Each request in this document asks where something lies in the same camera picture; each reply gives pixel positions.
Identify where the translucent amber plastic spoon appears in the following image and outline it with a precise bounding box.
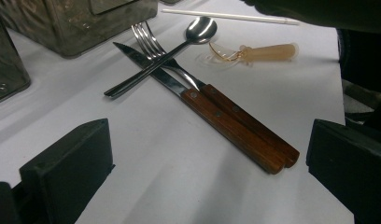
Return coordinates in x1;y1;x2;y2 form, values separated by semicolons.
196;41;300;68

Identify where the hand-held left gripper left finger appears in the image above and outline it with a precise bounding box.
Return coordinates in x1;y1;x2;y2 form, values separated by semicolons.
20;118;116;224

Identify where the metal spoon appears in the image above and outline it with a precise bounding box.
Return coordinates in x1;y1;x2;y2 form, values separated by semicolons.
103;15;219;99

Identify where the white table cover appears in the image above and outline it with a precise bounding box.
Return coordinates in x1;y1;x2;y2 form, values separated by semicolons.
0;0;355;224

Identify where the white straw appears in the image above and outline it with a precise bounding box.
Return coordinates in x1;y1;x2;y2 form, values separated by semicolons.
162;8;301;26

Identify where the wooden-handled steak knife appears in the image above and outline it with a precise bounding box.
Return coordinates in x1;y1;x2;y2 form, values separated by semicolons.
112;41;288;175

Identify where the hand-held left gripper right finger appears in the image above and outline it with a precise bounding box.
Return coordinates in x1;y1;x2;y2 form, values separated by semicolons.
305;119;381;224

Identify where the wooden-handled fork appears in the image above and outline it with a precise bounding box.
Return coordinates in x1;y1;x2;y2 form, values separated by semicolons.
131;21;301;169

